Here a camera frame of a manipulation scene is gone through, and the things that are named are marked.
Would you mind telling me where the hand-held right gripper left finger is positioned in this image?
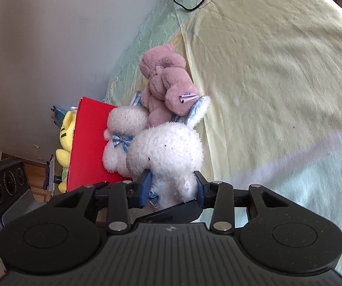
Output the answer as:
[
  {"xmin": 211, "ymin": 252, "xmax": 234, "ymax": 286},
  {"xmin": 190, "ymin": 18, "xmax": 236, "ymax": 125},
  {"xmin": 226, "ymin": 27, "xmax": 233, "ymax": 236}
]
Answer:
[{"xmin": 53, "ymin": 170, "xmax": 153, "ymax": 235}]

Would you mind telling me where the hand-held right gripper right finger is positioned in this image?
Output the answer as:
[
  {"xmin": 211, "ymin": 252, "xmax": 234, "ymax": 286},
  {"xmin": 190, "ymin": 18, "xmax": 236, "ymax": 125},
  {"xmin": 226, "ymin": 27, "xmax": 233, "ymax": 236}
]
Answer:
[{"xmin": 193, "ymin": 171, "xmax": 289, "ymax": 233}]

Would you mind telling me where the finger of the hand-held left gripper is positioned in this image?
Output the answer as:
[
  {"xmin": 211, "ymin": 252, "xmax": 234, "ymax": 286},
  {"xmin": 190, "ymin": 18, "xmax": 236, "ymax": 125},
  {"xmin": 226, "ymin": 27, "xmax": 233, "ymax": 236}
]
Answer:
[{"xmin": 133, "ymin": 201, "xmax": 203, "ymax": 224}]

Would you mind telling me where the white plush rabbit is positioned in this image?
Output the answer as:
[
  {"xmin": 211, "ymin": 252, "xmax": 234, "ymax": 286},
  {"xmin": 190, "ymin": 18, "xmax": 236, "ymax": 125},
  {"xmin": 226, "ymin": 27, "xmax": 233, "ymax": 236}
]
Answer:
[{"xmin": 126, "ymin": 95, "xmax": 211, "ymax": 210}]

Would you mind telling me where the white plush with blue bow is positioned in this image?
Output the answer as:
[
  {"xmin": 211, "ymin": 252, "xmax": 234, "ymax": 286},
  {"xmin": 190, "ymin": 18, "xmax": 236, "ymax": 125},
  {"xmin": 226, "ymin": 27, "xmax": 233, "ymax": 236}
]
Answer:
[{"xmin": 103, "ymin": 92, "xmax": 150, "ymax": 178}]

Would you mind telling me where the red cardboard box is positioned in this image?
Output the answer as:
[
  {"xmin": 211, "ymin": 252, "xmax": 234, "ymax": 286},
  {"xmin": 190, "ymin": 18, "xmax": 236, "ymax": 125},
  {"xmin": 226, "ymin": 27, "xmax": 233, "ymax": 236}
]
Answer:
[{"xmin": 66, "ymin": 96, "xmax": 132, "ymax": 193}]

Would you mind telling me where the pink plush bear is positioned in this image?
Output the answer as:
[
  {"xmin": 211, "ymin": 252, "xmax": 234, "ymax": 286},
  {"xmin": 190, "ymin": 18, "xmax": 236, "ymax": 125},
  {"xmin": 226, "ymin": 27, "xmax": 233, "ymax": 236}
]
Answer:
[{"xmin": 139, "ymin": 44, "xmax": 200, "ymax": 127}]

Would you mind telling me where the white cabinet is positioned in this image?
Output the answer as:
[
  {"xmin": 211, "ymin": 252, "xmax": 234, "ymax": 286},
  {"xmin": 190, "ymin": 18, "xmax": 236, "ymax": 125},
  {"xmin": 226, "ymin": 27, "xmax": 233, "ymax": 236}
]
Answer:
[{"xmin": 0, "ymin": 119, "xmax": 55, "ymax": 164}]

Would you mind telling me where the yellow plush tiger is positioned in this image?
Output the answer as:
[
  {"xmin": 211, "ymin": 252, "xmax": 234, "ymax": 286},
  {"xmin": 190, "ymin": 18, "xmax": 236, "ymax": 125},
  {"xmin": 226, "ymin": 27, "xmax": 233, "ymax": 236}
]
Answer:
[{"xmin": 55, "ymin": 110, "xmax": 77, "ymax": 193}]

